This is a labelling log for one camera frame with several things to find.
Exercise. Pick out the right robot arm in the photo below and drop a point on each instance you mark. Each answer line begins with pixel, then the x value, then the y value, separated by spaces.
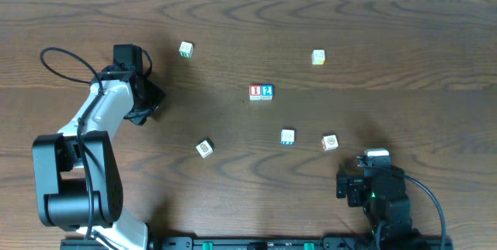
pixel 391 221

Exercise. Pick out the wooden block blue edge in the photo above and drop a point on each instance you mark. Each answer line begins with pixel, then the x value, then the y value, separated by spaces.
pixel 287 137

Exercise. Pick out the red number 1 block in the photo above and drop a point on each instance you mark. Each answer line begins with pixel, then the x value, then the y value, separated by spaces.
pixel 255 92

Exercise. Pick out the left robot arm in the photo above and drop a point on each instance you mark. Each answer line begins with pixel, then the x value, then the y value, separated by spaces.
pixel 78 185

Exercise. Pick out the wooden block red drawing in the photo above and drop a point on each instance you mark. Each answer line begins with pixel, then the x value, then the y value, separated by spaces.
pixel 329 142

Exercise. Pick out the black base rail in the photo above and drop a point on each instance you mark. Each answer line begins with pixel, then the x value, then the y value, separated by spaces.
pixel 327 243

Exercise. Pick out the wooden block black edge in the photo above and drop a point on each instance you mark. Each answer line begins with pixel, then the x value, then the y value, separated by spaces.
pixel 205 148

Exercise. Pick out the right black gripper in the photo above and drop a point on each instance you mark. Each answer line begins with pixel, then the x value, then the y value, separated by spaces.
pixel 343 185

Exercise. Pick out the green letter R block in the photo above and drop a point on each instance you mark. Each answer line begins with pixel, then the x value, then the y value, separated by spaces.
pixel 186 49

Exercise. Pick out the blue number 2 block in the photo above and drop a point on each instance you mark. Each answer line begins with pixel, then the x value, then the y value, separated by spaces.
pixel 267 92

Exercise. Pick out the yellow-edged wooden block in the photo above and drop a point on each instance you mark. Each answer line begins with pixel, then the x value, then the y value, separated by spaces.
pixel 318 57

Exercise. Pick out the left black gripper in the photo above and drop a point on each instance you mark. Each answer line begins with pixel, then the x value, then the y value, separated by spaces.
pixel 151 97

